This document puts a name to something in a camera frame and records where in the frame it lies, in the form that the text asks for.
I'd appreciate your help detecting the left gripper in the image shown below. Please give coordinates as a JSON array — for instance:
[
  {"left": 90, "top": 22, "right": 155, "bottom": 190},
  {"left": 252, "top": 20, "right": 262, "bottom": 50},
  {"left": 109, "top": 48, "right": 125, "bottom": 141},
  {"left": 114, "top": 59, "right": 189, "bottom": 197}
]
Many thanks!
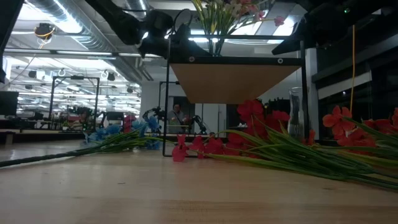
[{"left": 139, "top": 11, "right": 212, "bottom": 58}]

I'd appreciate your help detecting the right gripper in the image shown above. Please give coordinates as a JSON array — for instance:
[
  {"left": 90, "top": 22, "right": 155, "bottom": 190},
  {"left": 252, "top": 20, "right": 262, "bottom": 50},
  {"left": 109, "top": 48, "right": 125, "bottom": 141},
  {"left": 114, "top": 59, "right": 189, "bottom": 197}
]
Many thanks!
[{"left": 272, "top": 2, "right": 354, "bottom": 56}]

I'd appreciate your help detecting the pink artificial flower bunch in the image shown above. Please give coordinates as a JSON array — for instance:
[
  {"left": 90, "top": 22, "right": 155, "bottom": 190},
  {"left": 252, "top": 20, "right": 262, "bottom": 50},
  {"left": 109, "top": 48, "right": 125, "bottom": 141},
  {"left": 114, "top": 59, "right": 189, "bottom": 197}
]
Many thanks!
[{"left": 217, "top": 0, "right": 285, "bottom": 57}]

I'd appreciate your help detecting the red artificial flower bunch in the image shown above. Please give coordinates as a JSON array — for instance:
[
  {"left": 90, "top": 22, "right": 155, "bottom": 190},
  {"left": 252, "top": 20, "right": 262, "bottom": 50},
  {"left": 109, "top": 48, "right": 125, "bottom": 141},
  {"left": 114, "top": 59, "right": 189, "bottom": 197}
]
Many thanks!
[{"left": 172, "top": 99, "right": 398, "bottom": 191}]

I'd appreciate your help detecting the light blue artificial flower bunch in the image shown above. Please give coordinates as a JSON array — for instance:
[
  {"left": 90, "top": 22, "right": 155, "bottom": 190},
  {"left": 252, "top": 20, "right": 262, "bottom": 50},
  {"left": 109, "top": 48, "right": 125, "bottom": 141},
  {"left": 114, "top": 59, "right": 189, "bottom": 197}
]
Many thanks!
[{"left": 0, "top": 115, "right": 175, "bottom": 169}]

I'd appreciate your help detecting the black-framed wooden shelf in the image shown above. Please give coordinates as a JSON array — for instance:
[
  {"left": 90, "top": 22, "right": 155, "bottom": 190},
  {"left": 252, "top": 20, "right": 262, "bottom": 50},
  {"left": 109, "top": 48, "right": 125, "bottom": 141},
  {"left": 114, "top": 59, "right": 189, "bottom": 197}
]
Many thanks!
[{"left": 162, "top": 34, "right": 310, "bottom": 161}]

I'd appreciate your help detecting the clear glass vase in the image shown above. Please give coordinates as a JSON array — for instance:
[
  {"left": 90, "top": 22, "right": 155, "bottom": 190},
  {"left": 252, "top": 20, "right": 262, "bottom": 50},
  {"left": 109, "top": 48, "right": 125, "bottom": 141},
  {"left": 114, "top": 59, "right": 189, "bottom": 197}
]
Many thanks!
[{"left": 287, "top": 86, "right": 307, "bottom": 139}]

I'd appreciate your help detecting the person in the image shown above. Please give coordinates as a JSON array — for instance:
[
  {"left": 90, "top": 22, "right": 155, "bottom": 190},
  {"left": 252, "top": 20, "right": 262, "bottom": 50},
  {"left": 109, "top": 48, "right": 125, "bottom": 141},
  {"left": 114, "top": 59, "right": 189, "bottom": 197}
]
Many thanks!
[{"left": 167, "top": 103, "right": 189, "bottom": 134}]

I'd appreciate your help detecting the red storage rack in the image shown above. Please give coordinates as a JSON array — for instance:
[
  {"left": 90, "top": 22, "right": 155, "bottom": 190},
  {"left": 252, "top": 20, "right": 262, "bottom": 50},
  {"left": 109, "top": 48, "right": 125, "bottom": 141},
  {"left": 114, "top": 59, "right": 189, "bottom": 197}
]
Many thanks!
[{"left": 123, "top": 113, "right": 137, "bottom": 134}]

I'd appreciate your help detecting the wooden workbench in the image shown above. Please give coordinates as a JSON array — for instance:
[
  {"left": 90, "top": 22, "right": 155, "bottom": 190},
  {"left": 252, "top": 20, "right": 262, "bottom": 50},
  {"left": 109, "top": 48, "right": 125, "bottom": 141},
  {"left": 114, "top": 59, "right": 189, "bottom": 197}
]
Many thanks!
[{"left": 0, "top": 128, "right": 215, "bottom": 146}]

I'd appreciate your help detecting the black monitor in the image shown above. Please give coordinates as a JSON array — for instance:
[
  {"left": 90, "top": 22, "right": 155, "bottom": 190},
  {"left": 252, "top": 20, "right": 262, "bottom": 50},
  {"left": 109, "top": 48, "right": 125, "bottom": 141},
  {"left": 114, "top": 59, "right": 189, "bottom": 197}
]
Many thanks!
[{"left": 0, "top": 91, "right": 19, "bottom": 118}]

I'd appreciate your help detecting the black metal station frame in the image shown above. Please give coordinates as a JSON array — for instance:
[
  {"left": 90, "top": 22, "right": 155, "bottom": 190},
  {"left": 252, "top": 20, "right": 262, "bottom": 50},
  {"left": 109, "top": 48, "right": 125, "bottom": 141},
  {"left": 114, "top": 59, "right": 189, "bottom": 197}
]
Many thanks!
[{"left": 49, "top": 76, "right": 101, "bottom": 131}]

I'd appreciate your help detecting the black yellow cord reel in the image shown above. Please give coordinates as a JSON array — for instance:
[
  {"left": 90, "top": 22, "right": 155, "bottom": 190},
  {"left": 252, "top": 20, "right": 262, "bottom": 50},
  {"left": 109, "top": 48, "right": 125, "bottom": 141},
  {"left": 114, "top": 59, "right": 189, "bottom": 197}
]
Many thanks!
[{"left": 34, "top": 22, "right": 57, "bottom": 41}]

